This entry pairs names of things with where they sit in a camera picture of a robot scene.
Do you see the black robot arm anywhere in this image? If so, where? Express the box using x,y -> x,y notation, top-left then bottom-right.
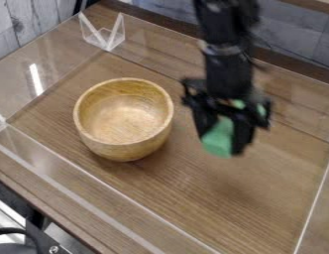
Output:
181,0 -> 273,158

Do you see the clear acrylic corner bracket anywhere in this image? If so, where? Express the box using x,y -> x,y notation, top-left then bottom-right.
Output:
79,12 -> 125,52

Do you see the black metal table bracket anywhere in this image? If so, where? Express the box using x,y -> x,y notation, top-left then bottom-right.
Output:
24,220 -> 72,254

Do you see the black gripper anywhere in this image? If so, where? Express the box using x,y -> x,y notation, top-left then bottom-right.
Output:
181,47 -> 271,156

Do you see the green rectangular block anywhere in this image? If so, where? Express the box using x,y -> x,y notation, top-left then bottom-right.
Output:
201,100 -> 271,158

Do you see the round wooden bowl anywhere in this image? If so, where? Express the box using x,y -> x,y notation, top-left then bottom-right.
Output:
74,77 -> 174,162

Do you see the black cable under table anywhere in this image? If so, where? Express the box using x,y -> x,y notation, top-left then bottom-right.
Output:
0,226 -> 40,254

